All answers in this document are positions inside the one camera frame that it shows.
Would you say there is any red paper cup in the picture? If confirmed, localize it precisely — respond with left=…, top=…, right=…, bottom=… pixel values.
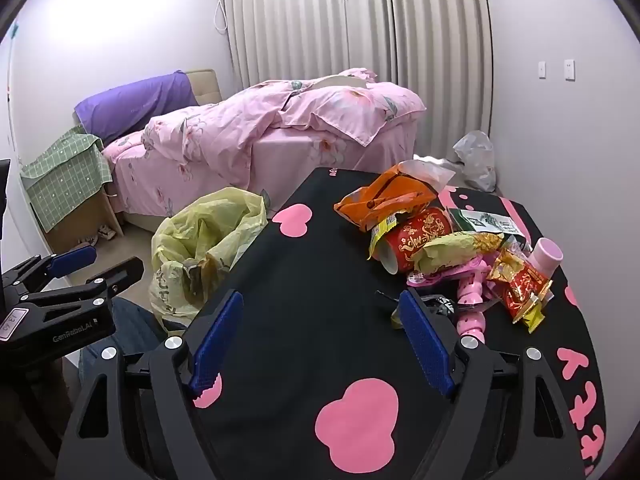
left=377, top=207, right=453, bottom=275

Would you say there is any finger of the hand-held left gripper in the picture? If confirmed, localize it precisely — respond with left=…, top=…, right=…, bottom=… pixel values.
left=2, top=242, right=97, bottom=293
left=30, top=257, right=145, bottom=323

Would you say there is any pleated beige curtain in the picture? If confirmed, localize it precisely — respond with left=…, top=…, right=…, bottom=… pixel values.
left=225, top=0, right=493, bottom=161

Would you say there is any pink plastic toy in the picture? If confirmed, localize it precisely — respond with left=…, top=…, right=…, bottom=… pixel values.
left=407, top=255, right=496, bottom=341

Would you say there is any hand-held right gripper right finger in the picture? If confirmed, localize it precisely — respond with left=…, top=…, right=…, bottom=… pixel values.
left=399, top=289, right=586, bottom=480

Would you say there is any bed with pink sheet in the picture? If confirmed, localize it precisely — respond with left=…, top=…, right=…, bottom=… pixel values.
left=102, top=125, right=418, bottom=233

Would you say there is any white plastic bag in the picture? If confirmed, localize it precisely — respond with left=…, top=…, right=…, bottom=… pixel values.
left=452, top=130, right=498, bottom=193

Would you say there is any beige headboard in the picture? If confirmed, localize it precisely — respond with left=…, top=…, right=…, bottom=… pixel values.
left=185, top=68, right=222, bottom=107

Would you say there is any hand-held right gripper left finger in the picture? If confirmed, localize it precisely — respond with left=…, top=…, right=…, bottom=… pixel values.
left=57, top=290, right=246, bottom=480

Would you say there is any green and white packet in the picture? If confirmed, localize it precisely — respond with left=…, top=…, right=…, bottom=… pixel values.
left=447, top=207, right=533, bottom=251

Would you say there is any person's leg in jeans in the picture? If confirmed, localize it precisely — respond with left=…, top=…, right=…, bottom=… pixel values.
left=77, top=297, right=188, bottom=386

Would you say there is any green cloth covered nightstand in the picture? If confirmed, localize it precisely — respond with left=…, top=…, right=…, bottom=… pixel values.
left=20, top=126, right=113, bottom=233

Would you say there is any yellow plastic bag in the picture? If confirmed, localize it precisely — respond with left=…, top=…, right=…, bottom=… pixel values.
left=150, top=187, right=268, bottom=333

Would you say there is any black tablecloth with pink hearts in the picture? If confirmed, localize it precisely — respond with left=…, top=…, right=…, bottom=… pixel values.
left=187, top=167, right=608, bottom=480

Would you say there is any red and gold snack packet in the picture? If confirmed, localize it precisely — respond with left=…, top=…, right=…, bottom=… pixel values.
left=487, top=250, right=555, bottom=333

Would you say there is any yellow-green wrapper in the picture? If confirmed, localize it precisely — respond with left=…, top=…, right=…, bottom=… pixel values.
left=412, top=231, right=503, bottom=276

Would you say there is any orange snack packet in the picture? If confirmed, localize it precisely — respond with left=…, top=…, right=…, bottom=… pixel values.
left=334, top=160, right=457, bottom=233

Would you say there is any pink floral duvet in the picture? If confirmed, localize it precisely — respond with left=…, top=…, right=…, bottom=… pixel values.
left=141, top=67, right=427, bottom=171

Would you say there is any pink cup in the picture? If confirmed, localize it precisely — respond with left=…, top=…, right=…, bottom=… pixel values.
left=530, top=238, right=564, bottom=281

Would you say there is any brown nightstand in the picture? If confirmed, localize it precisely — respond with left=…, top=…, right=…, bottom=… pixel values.
left=45, top=182, right=125, bottom=256

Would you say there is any black wrapper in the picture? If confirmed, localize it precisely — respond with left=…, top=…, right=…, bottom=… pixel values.
left=376, top=290, right=458, bottom=318

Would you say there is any purple pillow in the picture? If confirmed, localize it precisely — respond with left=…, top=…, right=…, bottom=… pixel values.
left=74, top=71, right=196, bottom=146

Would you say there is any yellow snack packet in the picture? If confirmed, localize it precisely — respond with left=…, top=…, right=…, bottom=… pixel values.
left=369, top=214, right=402, bottom=262

